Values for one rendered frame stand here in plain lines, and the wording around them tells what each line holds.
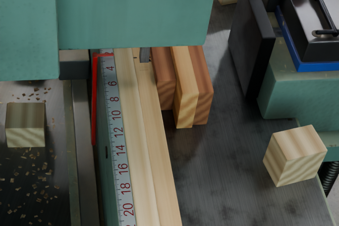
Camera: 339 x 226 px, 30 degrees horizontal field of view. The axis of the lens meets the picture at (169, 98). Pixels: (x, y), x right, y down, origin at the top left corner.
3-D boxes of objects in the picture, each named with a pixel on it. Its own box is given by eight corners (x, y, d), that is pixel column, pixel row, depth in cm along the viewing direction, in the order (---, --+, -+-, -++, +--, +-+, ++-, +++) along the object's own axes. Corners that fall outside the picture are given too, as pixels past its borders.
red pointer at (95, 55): (109, 145, 73) (114, 56, 63) (91, 146, 73) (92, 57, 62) (109, 139, 74) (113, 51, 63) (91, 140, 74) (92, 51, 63)
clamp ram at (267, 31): (309, 96, 69) (334, 36, 63) (244, 99, 68) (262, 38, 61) (287, 39, 75) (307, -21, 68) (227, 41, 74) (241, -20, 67)
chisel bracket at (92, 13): (203, 58, 60) (217, -12, 54) (53, 63, 58) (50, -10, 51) (189, 6, 65) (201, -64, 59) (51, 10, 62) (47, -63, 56)
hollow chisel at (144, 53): (149, 62, 64) (153, 25, 60) (139, 63, 64) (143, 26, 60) (147, 56, 64) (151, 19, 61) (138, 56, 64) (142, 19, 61)
